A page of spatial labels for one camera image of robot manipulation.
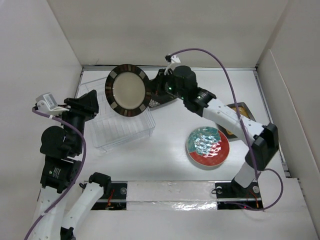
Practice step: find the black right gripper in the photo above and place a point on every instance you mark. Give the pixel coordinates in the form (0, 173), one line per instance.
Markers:
(157, 83)

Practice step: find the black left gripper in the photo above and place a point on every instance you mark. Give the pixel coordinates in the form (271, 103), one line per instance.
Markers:
(87, 104)

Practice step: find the round plate black checkered rim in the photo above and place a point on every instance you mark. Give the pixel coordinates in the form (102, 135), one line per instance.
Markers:
(127, 90)

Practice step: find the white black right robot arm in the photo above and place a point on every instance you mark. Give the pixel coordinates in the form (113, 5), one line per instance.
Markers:
(262, 140)

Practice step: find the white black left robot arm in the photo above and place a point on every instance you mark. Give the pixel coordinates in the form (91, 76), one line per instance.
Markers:
(65, 149)

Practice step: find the clear plastic dish rack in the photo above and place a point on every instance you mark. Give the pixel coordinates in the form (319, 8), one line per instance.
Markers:
(110, 129)

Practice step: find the black square floral plate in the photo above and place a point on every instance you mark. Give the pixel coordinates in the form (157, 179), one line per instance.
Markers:
(160, 102)

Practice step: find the red teal round plate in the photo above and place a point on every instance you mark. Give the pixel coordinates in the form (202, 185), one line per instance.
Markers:
(207, 147)

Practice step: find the square yellow plate dark rim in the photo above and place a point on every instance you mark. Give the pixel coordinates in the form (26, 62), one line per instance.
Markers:
(244, 111)

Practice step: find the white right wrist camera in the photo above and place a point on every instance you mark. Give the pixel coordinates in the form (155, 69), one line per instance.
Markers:
(172, 61)

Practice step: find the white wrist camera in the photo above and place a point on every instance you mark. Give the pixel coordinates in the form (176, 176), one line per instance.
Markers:
(172, 61)
(46, 103)

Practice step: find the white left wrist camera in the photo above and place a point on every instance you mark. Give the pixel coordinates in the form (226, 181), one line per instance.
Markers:
(46, 103)

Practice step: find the aluminium frame rail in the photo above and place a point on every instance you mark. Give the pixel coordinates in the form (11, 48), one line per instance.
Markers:
(88, 67)

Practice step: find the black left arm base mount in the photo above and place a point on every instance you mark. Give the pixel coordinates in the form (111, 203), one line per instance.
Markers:
(115, 200)

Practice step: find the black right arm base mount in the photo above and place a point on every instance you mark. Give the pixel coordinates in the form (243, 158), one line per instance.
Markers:
(241, 198)

